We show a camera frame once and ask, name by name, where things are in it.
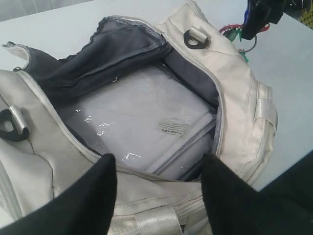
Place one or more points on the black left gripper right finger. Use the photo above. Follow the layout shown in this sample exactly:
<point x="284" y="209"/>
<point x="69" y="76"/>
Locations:
<point x="283" y="207"/>

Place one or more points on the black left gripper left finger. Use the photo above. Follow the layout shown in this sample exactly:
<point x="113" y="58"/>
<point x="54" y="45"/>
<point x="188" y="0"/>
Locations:
<point x="85" y="208"/>

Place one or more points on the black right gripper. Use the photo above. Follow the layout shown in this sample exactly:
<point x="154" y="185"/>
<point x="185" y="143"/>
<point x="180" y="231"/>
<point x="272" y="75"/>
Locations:
<point x="259" y="13"/>

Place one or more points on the blue key tag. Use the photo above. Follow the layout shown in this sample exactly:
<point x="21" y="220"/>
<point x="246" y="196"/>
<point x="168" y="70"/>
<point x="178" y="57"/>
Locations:
<point x="246" y="16"/>

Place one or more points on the cream fabric duffel bag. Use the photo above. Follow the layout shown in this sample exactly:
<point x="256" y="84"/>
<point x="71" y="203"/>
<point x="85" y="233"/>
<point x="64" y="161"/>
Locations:
<point x="41" y="157"/>

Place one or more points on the clear plastic packet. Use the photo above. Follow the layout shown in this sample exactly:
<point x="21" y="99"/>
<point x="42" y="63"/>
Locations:
<point x="147" y="120"/>

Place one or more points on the black metal frame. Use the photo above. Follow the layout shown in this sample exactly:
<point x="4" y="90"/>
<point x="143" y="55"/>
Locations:
<point x="301" y="10"/>

